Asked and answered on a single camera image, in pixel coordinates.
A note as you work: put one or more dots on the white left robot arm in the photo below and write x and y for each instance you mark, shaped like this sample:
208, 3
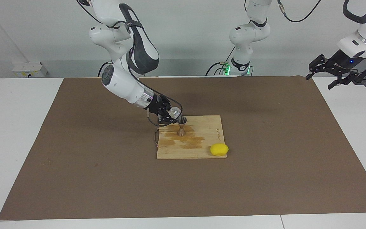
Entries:
249, 35

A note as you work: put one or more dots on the steel double jigger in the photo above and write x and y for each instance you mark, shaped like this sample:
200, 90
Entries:
181, 132

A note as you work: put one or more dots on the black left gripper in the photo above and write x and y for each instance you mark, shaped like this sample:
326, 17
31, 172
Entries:
343, 63

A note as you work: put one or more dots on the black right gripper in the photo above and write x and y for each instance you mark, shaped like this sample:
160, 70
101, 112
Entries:
157, 105

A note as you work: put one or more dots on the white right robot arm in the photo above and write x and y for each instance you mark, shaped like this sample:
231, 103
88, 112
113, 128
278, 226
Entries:
119, 82

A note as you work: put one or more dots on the large brown table mat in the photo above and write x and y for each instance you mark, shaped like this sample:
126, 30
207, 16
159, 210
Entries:
183, 190

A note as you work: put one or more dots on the yellow lemon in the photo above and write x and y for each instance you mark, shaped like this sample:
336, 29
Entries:
219, 149

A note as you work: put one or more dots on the white wall socket box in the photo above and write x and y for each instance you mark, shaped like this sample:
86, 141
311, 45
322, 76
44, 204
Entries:
27, 68

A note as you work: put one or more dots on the small clear glass cup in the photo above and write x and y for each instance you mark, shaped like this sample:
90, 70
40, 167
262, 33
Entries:
175, 112

